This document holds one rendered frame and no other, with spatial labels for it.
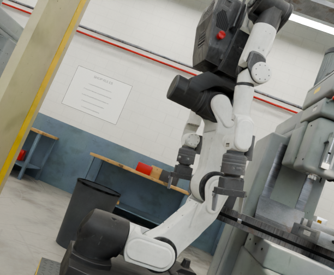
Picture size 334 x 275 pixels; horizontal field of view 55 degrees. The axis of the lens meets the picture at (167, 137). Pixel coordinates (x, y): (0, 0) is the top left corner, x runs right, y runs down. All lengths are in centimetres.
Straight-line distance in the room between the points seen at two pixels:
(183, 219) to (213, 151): 31
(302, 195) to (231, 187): 129
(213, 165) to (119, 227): 45
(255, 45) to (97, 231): 91
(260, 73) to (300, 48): 585
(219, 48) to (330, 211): 557
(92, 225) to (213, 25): 92
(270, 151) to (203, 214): 115
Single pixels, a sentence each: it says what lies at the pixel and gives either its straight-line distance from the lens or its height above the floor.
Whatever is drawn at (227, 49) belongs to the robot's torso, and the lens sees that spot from 140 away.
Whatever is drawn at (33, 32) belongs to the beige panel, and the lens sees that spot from 196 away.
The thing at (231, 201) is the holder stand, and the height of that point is 99.
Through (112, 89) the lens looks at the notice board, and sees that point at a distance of 655.
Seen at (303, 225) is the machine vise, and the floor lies 102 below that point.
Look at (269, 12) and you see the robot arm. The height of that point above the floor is 168.
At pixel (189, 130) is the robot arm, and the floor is 124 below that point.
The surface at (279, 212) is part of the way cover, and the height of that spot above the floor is 104.
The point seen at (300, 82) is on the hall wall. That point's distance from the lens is 681.
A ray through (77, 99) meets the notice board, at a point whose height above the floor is 172.
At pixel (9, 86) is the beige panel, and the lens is 193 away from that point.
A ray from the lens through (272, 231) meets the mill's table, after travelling 189.
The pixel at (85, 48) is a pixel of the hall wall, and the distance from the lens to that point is 698.
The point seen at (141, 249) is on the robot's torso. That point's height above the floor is 69.
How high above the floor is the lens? 98
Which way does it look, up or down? 6 degrees up
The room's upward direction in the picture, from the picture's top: 22 degrees clockwise
